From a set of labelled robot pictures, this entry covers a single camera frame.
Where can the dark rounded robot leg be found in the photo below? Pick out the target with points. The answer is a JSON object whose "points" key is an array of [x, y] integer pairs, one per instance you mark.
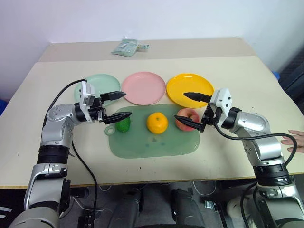
{"points": [[127, 209], [187, 209]]}

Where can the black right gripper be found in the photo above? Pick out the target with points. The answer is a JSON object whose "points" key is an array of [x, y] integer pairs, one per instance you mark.
{"points": [[209, 116]]}

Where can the bare person hand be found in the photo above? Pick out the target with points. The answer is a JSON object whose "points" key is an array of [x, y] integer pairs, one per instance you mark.
{"points": [[299, 142]]}

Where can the metal floor bracket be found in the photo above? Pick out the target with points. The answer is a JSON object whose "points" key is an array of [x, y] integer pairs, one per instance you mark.
{"points": [[212, 205]]}

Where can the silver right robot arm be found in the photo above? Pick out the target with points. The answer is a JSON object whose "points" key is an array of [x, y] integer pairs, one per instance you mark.
{"points": [[261, 142]]}

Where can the green avocado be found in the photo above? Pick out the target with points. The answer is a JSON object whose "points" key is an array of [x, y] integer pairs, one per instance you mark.
{"points": [[123, 126]]}

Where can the translucent green cutting board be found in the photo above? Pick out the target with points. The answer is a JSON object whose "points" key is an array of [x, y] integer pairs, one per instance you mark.
{"points": [[152, 145]]}

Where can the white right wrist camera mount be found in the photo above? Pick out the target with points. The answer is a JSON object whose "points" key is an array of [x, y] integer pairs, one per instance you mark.
{"points": [[223, 99]]}

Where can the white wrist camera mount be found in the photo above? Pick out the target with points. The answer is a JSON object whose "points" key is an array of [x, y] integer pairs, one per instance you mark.
{"points": [[223, 99], [86, 95]]}

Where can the pale green plastic packet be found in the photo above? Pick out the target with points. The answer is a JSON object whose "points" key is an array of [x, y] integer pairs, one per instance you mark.
{"points": [[124, 47]]}

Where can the pink plate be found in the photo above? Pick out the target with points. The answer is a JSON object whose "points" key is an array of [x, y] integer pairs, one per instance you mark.
{"points": [[143, 88]]}

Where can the black bag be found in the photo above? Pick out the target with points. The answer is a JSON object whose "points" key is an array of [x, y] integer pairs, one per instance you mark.
{"points": [[294, 76]]}

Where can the light green plate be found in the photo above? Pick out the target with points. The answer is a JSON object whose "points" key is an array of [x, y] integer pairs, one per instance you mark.
{"points": [[104, 83]]}

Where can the red apple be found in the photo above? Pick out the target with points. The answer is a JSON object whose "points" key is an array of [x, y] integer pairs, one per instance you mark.
{"points": [[190, 114]]}

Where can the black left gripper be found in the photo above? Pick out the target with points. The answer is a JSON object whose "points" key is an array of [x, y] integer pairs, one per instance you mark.
{"points": [[98, 111]]}

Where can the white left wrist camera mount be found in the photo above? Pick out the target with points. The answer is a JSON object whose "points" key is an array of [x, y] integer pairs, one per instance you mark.
{"points": [[86, 95]]}

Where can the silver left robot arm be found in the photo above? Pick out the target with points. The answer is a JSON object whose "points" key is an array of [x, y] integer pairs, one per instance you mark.
{"points": [[54, 133]]}

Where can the yellow plate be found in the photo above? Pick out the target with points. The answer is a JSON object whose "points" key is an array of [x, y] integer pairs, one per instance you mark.
{"points": [[187, 83]]}

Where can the blue plastic object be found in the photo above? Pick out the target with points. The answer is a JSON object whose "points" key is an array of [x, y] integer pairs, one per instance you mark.
{"points": [[277, 75], [2, 107]]}

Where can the orange fruit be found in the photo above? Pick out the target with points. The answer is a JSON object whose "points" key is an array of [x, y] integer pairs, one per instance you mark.
{"points": [[157, 123]]}

